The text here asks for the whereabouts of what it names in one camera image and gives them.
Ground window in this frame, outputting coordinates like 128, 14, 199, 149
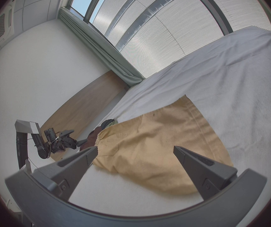
68, 0, 271, 79

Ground bed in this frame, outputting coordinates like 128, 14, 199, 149
42, 26, 271, 218

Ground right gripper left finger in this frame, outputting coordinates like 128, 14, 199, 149
33, 146, 99, 202

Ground maroon garment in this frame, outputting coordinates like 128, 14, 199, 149
87, 126, 103, 149

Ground grey-green curtain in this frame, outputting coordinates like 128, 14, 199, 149
59, 7, 142, 88

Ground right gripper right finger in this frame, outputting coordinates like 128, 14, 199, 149
173, 146, 238, 201

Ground tan shorts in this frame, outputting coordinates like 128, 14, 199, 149
93, 95, 234, 196

